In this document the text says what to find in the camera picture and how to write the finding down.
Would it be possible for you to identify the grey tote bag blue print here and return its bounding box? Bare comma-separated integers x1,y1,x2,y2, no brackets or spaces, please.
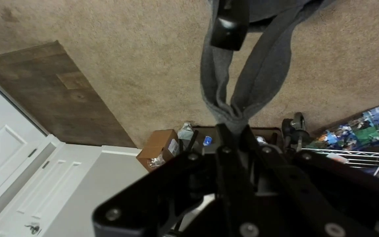
198,0,332,137

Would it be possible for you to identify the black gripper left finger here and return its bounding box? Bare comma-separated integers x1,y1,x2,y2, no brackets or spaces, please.
90,123,267,237

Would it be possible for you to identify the white plastic bottle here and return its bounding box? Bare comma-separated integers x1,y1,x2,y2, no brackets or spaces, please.
175,121,196,142

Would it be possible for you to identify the brown cardboard box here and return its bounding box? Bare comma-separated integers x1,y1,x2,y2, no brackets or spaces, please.
134,128,182,174

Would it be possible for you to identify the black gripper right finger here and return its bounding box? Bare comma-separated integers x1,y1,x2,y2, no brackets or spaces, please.
239,124,379,237

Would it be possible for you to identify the white panelled door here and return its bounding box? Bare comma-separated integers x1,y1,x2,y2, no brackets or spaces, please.
0,142,103,237
0,65,63,221

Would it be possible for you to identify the blue capped bottle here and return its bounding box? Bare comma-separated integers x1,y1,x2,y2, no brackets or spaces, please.
200,133,215,149

